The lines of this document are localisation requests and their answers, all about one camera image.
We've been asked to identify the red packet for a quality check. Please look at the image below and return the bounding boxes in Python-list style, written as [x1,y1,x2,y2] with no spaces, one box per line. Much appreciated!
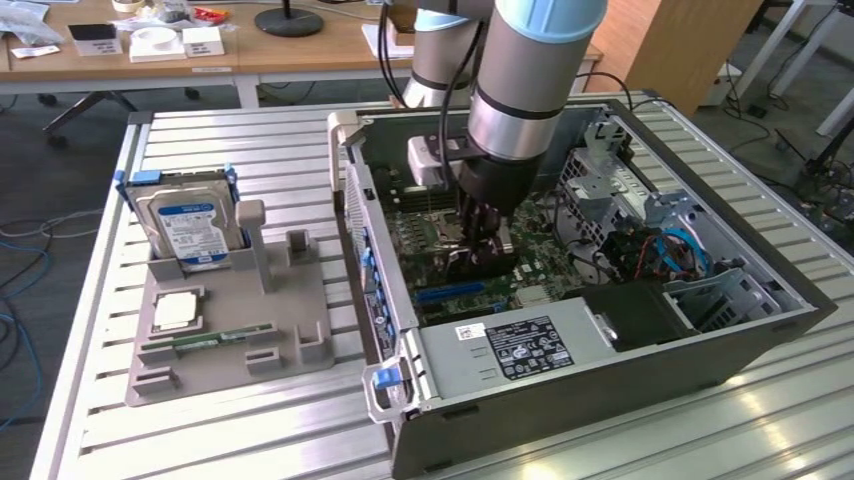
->
[192,6,232,27]

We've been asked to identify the blue floor cable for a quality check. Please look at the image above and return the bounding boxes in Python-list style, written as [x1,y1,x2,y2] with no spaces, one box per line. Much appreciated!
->
[0,233,53,432]

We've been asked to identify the open black PC case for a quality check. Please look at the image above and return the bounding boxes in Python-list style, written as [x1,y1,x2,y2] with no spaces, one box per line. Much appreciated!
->
[324,97,839,480]

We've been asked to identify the grey parts rack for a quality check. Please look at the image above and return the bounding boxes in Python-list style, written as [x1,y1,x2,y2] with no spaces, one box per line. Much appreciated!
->
[124,198,336,409]

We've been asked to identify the green motherboard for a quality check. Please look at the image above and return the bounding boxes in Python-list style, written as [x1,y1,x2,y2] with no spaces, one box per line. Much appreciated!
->
[372,167,605,327]

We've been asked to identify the wooden desk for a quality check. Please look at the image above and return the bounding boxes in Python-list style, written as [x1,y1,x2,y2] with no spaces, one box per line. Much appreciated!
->
[0,0,605,109]

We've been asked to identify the plain white box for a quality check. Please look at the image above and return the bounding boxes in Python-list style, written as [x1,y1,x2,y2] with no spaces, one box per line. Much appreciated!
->
[180,26,225,59]

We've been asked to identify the black round lamp base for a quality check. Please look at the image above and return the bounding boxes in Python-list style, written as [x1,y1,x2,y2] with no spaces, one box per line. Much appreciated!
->
[252,0,325,38]

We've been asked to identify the white box with black top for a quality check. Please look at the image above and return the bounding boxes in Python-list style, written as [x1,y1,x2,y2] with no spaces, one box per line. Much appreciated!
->
[66,23,121,58]

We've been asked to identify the white paper label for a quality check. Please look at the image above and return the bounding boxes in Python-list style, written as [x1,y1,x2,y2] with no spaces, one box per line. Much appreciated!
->
[7,45,62,60]

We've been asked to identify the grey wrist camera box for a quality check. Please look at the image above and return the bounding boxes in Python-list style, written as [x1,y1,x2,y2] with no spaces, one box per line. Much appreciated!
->
[405,135,469,189]

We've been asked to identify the black fan shroud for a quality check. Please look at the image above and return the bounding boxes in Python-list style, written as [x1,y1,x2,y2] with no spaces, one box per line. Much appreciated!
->
[581,279,703,352]

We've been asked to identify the blue expansion slot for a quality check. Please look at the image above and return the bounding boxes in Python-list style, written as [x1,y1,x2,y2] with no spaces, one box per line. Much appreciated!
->
[413,281,486,305]

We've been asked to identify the hard disk with blue carrier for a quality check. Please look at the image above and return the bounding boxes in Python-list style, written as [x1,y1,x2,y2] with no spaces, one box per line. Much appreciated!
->
[112,166,242,269]

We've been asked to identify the blue card retention bar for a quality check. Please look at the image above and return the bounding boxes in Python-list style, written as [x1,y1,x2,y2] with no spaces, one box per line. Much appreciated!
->
[357,248,382,314]

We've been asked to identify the silver CPU chip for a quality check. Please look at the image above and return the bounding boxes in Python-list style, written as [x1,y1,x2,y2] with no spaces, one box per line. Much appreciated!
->
[149,291,206,332]

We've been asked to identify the white tape holder box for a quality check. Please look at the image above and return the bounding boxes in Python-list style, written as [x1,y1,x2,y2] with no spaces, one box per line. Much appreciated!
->
[126,26,188,64]

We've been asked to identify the clear plastic bag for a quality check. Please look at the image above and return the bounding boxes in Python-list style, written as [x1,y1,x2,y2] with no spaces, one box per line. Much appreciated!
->
[0,0,49,47]

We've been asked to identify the grey power supply unit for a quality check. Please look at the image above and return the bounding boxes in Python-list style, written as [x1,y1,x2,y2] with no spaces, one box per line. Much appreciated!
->
[402,294,625,402]

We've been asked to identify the blue SATA wire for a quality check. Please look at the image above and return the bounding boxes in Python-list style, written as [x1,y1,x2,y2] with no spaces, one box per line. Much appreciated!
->
[651,226,711,284]

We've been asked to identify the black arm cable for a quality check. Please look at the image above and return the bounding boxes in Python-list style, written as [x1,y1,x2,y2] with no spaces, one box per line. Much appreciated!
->
[374,0,409,106]

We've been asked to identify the silver metal drive cage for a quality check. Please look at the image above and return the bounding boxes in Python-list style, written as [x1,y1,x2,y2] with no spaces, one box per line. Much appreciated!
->
[557,117,788,331]

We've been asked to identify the black office chair base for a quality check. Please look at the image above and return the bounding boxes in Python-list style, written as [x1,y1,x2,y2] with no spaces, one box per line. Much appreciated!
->
[39,87,202,150]

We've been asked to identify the CPU socket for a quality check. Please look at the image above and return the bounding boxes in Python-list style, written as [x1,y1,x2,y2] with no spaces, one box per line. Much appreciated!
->
[410,208,468,252]

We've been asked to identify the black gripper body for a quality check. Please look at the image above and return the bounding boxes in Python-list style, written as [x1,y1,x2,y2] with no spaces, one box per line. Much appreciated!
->
[454,153,543,219]

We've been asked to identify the green RAM stick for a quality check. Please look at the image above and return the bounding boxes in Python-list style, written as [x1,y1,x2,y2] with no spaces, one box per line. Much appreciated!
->
[141,323,276,352]

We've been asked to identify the white table frame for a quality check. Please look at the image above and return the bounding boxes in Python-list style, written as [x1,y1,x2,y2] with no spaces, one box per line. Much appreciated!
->
[724,0,854,137]

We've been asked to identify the wooden cabinet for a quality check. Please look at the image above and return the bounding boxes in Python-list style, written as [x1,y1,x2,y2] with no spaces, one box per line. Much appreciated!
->
[588,0,765,117]

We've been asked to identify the RAM slots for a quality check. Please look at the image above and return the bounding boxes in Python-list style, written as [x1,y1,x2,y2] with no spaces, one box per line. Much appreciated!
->
[397,185,461,212]

